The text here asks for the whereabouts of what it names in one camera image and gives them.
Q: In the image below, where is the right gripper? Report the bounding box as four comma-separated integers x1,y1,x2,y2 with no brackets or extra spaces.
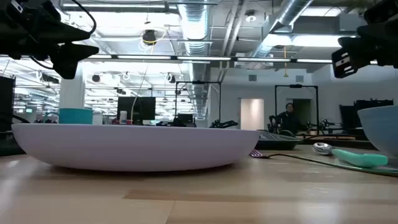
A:
331,0,398,78

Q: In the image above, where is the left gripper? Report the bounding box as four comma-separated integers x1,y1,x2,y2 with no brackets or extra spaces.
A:
0,0,100,80

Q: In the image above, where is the blue handled cup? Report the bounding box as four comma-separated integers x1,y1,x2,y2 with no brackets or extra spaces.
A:
45,107,94,125

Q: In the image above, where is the blue bowl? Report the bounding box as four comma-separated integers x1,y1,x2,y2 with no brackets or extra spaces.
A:
357,105,398,158

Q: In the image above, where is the silver spoon teal handle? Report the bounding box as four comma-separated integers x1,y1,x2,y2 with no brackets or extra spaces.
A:
312,142,389,169

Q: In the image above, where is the lavender round plate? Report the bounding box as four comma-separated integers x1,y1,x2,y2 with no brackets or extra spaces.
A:
11,123,261,173

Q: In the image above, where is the iridescent fork teal handle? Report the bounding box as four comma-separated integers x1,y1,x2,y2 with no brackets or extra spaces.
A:
248,149,398,179

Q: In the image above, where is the dark serving tray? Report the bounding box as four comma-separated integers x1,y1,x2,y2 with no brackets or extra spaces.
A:
254,129,303,151

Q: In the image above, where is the white building column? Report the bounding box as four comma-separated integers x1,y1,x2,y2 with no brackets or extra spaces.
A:
58,63,86,110

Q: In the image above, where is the black upright panel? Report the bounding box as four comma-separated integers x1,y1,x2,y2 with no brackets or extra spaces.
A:
0,76,16,132

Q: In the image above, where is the black computer monitor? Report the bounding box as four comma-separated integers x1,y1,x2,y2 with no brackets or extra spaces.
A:
117,96,157,126

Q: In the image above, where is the person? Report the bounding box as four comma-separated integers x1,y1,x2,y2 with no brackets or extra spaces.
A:
277,102,302,135

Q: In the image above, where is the LED light bar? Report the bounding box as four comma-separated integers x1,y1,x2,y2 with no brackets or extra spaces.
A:
86,54,379,64

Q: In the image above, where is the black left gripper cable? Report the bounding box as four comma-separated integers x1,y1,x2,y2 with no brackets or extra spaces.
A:
70,0,98,35

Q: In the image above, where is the black station frame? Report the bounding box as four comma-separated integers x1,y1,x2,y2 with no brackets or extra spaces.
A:
274,84,320,134

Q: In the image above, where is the black curved hose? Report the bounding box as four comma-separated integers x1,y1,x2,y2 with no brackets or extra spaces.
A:
11,113,31,124

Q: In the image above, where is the black yellow ceiling cable reel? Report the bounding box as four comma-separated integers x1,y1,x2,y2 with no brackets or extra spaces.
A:
142,29,158,46

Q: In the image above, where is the silver ventilation duct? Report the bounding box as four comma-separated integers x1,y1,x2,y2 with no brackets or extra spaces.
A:
177,0,210,57
250,0,313,58

